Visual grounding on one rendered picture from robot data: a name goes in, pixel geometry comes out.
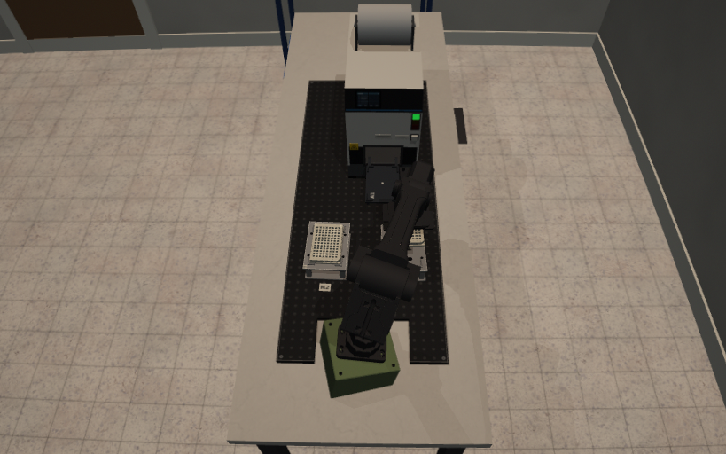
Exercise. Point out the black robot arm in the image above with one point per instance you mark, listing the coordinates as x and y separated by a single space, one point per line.
383 275

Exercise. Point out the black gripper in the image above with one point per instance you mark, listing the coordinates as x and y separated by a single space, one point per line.
421 224

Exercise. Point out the grey horizontal roll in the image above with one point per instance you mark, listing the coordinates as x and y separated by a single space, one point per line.
384 24

